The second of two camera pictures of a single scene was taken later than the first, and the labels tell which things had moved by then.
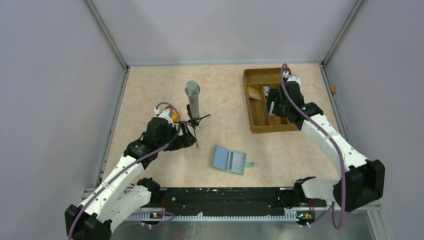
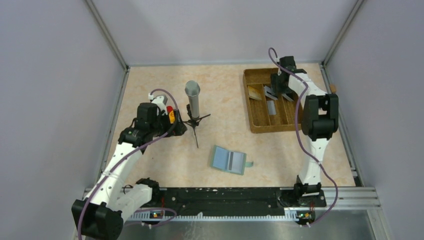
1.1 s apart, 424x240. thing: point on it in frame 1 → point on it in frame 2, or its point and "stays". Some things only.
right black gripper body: [280, 106] → [278, 87]
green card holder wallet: [231, 161] stays
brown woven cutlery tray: [262, 79] stays
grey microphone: [192, 89] stays
